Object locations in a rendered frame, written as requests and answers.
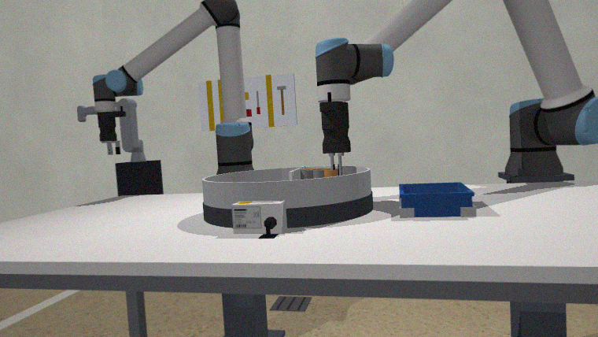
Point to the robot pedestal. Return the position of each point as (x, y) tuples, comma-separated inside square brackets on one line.
[(245, 318)]

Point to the white control box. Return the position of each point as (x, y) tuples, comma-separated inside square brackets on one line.
[(252, 215)]

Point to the dark floor grate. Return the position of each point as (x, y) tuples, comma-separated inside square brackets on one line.
[(290, 304)]

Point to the jointed stand on black box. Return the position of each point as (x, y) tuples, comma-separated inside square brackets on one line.
[(138, 178)]

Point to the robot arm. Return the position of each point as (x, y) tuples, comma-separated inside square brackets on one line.
[(230, 84), (547, 131)]

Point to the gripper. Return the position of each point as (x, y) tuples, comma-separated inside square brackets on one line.
[(112, 126), (335, 126)]

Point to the white wall board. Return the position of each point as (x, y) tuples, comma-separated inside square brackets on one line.
[(271, 103)]

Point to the grey turntable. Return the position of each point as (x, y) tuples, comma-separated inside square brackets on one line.
[(318, 196)]

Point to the blue crate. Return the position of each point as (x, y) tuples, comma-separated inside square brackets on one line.
[(434, 201)]

